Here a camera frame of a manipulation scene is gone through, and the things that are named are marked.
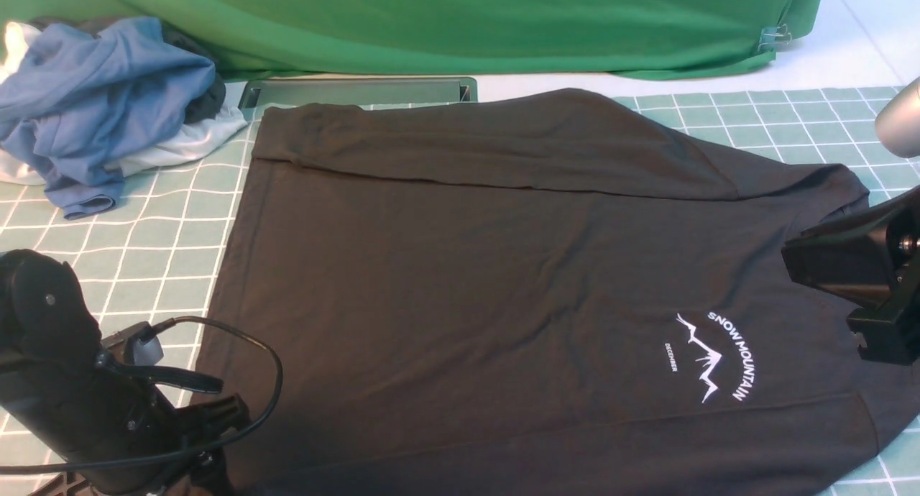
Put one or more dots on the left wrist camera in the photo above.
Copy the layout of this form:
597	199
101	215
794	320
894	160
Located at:
137	345

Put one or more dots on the blue crumpled shirt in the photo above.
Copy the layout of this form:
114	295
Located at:
82	100

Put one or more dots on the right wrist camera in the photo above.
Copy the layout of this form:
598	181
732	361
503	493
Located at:
897	125

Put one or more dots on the dark gray long-sleeve top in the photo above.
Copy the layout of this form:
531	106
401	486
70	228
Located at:
550	295

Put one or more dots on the green backdrop cloth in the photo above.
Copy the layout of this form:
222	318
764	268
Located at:
655	40

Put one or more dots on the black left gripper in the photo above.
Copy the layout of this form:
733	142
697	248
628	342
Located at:
93	431

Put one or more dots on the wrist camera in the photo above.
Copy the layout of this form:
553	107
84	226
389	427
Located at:
137	345
897	125

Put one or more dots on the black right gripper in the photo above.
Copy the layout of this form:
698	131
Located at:
871	259

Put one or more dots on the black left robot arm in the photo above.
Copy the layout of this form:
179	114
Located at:
52	353

